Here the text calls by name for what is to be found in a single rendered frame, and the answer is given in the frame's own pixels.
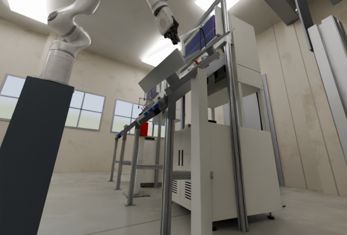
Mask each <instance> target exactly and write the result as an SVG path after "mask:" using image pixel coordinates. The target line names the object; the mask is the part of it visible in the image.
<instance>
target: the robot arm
mask: <svg viewBox="0 0 347 235"><path fill-rule="evenodd" d="M146 1H147V3H148V5H149V7H150V9H151V11H152V13H153V15H154V16H155V20H156V23H157V26H158V28H159V31H160V33H161V35H162V36H164V39H166V38H169V39H171V41H173V40H175V43H173V45H177V44H178V42H181V41H180V39H179V37H178V35H177V34H178V32H177V29H178V26H179V23H178V22H177V19H176V17H175V16H174V14H173V12H172V11H171V10H170V9H169V7H168V5H167V3H166V1H168V0H146ZM99 3H100V0H76V1H75V2H74V3H73V4H71V5H69V6H67V7H64V8H60V9H57V10H55V11H53V12H51V13H50V14H49V15H48V19H47V22H48V25H49V27H50V28H51V29H52V30H53V31H54V32H55V33H57V34H59V35H60V36H61V37H63V38H64V39H65V40H67V42H64V41H54V42H53V43H52V44H51V46H50V49H49V52H48V55H47V57H46V60H45V63H44V66H43V69H42V72H41V75H39V76H37V75H35V77H36V78H39V79H43V80H47V81H51V82H56V83H60V84H65V85H69V80H70V76H71V73H72V69H73V65H74V62H75V58H76V55H77V53H78V52H79V51H80V50H83V49H85V48H87V47H89V46H90V43H91V38H90V35H89V34H88V33H87V32H86V31H85V30H84V29H83V28H82V27H81V26H80V25H79V24H78V23H77V22H76V21H75V20H74V18H75V17H76V16H80V17H88V16H91V15H92V14H93V13H94V12H95V10H96V9H97V7H98V5H99ZM69 86H70V85H69Z"/></svg>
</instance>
